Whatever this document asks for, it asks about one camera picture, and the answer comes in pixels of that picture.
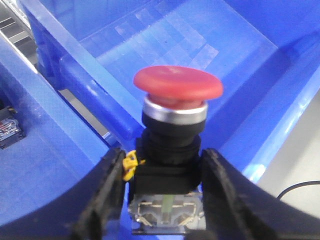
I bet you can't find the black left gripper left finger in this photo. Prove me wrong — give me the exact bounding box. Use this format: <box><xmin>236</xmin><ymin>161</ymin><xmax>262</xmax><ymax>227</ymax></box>
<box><xmin>0</xmin><ymin>148</ymin><xmax>126</xmax><ymax>240</ymax></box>

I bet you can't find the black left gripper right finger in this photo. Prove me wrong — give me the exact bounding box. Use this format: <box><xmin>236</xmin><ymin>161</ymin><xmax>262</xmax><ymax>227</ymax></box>
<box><xmin>192</xmin><ymin>148</ymin><xmax>320</xmax><ymax>240</ymax></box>

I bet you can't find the red mushroom push button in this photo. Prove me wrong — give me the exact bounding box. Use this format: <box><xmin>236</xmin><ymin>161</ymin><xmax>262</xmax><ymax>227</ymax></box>
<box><xmin>123</xmin><ymin>65</ymin><xmax>224</xmax><ymax>235</ymax></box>

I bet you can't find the left blue plastic crate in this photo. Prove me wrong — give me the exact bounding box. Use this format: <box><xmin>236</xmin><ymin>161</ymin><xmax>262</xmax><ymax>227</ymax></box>
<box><xmin>0</xmin><ymin>39</ymin><xmax>109</xmax><ymax>225</ymax></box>

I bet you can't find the blue plastic crate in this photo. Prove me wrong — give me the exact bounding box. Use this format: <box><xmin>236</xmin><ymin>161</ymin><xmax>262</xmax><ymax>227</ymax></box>
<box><xmin>20</xmin><ymin>0</ymin><xmax>320</xmax><ymax>182</ymax></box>
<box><xmin>0</xmin><ymin>39</ymin><xmax>109</xmax><ymax>225</ymax></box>

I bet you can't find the right blue plastic crate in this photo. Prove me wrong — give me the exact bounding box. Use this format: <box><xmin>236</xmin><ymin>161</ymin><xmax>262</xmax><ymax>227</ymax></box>
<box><xmin>20</xmin><ymin>0</ymin><xmax>320</xmax><ymax>182</ymax></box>

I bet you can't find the black cable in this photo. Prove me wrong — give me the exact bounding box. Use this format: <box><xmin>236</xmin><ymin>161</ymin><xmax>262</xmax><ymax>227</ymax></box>
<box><xmin>276</xmin><ymin>180</ymin><xmax>320</xmax><ymax>201</ymax></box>

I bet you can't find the black switch contact block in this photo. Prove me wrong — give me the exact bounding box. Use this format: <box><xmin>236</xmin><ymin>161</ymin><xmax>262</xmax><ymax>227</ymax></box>
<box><xmin>0</xmin><ymin>99</ymin><xmax>26</xmax><ymax>150</ymax></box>

